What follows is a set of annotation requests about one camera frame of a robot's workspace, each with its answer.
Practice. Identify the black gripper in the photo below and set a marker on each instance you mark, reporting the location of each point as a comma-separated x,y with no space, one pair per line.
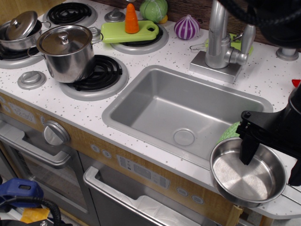
256,128

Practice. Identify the small steel pan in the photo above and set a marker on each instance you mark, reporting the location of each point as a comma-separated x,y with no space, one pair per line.
261,181

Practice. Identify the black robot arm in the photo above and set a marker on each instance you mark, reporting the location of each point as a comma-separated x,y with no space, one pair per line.
280,131

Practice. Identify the grey toy sink basin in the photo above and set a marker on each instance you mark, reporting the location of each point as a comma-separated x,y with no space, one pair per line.
179,113

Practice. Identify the green textured toy vegetable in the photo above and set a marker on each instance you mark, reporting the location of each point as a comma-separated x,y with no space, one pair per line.
229,132

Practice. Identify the red toy piece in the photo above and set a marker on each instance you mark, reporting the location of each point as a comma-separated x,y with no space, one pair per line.
296,82

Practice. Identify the silver toy faucet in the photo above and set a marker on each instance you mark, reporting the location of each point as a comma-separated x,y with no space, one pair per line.
220,60

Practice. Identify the purple striped toy onion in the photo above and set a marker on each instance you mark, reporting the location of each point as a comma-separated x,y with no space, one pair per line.
187,28

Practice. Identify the back right burner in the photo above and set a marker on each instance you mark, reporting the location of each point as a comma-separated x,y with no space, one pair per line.
143,47

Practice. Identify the toy dishwasher door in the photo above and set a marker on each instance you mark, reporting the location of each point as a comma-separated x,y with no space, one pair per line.
121,201

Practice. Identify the yellow toy lemon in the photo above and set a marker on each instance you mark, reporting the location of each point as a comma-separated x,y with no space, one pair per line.
163,20

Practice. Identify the front right black burner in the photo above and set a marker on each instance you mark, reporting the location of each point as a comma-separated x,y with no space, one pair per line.
110,76

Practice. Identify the black burner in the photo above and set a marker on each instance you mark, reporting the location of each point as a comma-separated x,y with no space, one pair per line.
71,13
110,76

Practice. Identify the green toy cabbage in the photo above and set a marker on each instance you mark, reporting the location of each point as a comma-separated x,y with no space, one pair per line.
153,10

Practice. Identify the orange toy carrot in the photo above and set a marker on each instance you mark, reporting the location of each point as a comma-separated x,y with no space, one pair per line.
131,20

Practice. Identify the green cutting board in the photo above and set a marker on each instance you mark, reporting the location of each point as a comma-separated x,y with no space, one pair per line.
114,32

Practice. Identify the grey stove knob back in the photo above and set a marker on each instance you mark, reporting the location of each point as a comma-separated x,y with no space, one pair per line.
115,16

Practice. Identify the grey stove knob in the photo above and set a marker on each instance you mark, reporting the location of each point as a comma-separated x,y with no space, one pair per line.
31,80
115,16

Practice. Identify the toy oven door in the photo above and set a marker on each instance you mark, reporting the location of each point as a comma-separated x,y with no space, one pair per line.
57,170

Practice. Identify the silver oven dial knob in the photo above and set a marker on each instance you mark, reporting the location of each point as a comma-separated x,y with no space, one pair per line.
54,134

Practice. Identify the large steel pot with lid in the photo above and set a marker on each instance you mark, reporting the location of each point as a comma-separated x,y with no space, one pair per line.
68,52

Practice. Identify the back left black burner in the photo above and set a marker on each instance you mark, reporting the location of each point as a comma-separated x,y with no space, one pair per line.
71,13

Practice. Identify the grey stove knob front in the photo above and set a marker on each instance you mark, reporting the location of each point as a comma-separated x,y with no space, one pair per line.
31,80

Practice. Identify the blue clamp tool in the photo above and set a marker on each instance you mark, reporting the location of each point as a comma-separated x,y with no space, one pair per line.
20,187

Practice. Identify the small steel pot with lid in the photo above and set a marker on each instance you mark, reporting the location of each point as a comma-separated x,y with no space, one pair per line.
22,32

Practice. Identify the front left burner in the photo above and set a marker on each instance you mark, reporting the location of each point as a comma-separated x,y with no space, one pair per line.
18,59

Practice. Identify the grey round post base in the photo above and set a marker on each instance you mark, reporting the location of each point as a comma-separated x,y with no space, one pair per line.
287,54

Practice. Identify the metal wire clip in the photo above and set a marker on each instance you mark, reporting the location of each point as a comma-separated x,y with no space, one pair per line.
201,47

